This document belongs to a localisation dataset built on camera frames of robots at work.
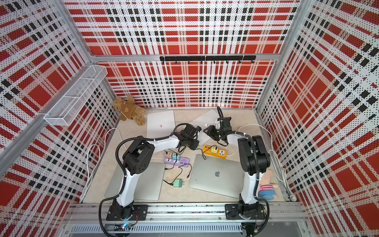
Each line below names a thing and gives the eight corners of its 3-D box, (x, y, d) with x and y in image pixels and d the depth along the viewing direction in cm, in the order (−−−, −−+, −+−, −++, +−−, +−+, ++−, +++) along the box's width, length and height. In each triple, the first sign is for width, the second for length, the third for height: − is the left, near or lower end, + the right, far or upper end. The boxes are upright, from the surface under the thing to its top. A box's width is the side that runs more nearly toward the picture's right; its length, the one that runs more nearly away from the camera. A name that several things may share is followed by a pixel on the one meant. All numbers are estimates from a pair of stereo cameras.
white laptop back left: (143, 139, 109) (141, 135, 105) (150, 114, 124) (149, 110, 120) (173, 138, 108) (172, 135, 104) (176, 114, 124) (175, 110, 120)
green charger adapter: (173, 187, 84) (173, 185, 82) (174, 180, 86) (173, 178, 84) (184, 187, 84) (183, 185, 82) (184, 180, 86) (184, 178, 84)
